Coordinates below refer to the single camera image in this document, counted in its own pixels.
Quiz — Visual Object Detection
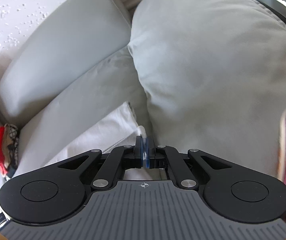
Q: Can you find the grey sofa armrest cushion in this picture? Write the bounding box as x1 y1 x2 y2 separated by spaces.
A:
127 0 286 180

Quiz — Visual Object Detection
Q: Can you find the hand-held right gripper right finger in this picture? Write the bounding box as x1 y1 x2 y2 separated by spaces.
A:
145 136 231 191

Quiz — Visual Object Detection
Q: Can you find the tan garment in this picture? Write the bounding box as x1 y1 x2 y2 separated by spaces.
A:
4 123 19 155

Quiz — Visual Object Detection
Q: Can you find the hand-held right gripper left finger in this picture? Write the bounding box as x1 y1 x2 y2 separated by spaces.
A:
56 136 146 191

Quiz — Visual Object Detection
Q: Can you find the grey sofa backrest cushion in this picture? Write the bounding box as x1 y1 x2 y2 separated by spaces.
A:
0 0 133 128

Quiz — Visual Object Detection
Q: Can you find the grey sofa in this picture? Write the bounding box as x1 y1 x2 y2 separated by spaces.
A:
0 0 286 205

